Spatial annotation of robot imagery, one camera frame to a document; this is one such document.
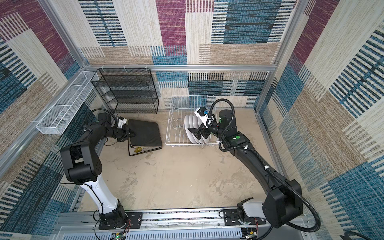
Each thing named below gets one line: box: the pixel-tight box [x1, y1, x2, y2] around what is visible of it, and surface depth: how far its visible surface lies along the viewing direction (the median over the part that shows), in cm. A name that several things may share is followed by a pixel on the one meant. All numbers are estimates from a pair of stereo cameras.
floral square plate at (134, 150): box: [128, 140, 163, 157], surface depth 98 cm
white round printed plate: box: [184, 115, 197, 144], surface depth 91 cm
